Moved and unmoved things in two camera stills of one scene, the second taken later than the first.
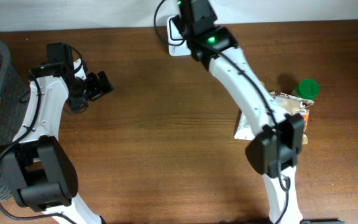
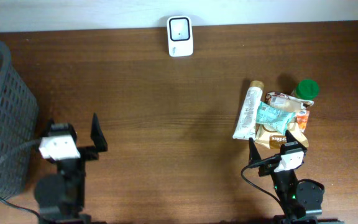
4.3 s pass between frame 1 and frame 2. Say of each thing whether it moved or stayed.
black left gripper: moved
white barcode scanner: stayed
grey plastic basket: stayed
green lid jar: stayed
